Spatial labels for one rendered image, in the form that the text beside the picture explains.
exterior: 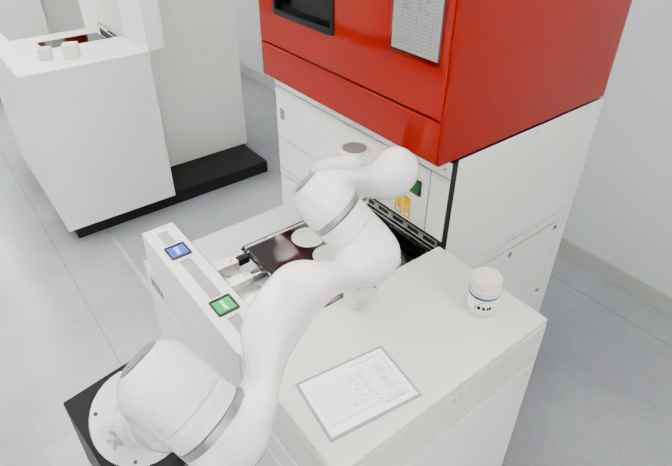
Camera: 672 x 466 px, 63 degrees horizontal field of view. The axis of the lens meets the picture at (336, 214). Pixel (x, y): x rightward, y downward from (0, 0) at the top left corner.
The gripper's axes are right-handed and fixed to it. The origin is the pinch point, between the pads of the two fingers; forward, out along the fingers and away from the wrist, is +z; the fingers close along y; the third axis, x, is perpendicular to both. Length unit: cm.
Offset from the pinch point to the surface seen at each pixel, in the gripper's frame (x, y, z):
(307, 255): -11.6, 4.8, 2.7
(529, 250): 49, -46, 21
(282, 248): -19.7, 4.4, 2.8
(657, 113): 92, -138, 1
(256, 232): -35.9, -9.1, 10.7
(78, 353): -125, 3, 93
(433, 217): 20.8, -6.8, -11.1
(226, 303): -19.2, 35.8, -3.7
